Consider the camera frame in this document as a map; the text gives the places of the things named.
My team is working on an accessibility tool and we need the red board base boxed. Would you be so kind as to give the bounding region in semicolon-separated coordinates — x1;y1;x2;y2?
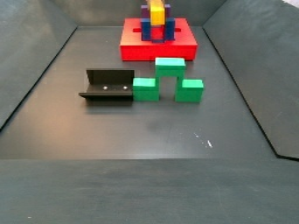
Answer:
119;18;200;61

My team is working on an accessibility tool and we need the green stepped arch block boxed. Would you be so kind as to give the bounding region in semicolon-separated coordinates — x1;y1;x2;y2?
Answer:
134;57;205;103

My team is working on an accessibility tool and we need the black angled bracket holder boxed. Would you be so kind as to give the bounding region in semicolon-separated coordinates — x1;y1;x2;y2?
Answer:
79;68;135;102

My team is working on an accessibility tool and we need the yellow rectangular bar block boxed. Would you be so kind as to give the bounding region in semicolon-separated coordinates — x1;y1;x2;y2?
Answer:
147;0;165;25

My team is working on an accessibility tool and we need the purple U-shaped block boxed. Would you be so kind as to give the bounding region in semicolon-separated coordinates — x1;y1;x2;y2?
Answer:
141;3;172;18

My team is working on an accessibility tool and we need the blue U-shaped block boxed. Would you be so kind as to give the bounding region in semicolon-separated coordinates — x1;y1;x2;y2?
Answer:
141;17;176;43

